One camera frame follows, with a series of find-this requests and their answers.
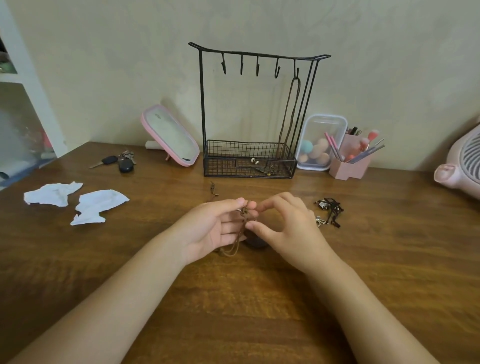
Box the person's right hand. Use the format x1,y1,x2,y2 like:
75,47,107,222
245,191,340,277

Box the person's left hand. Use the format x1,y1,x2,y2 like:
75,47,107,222
168,197,260,268

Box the brown cord ring pendant necklace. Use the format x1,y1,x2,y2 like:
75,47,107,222
209,181,272,259

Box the black cord flower pendant necklace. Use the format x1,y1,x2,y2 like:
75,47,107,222
314,197,345,229

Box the black wire jewelry stand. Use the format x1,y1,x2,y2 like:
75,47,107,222
188,41,332,179

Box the brown cord leaf pendant necklace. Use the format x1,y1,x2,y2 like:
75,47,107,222
249,67,302,177

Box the person's left forearm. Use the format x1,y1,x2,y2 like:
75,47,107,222
7,230,187,364

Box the person's right forearm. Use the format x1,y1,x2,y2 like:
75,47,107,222
305,254,440,364

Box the pink brush holder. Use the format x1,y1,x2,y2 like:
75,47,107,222
328,133,373,181

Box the pink framed table mirror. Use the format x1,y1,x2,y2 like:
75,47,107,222
140,104,201,168

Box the pink pen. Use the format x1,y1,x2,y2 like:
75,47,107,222
329,135,345,163
324,131,340,162

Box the grey purple pencil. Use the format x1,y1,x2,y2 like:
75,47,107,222
346,144,386,165

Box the white crumpled paper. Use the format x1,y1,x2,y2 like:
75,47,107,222
23,181,84,208
70,189,130,227

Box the clear plastic container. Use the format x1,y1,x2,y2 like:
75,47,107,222
295,113,349,172

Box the black headed car key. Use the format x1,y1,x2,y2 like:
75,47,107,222
88,155,119,170

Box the pink pig shaped desk fan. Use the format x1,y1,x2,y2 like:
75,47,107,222
433,121,480,201

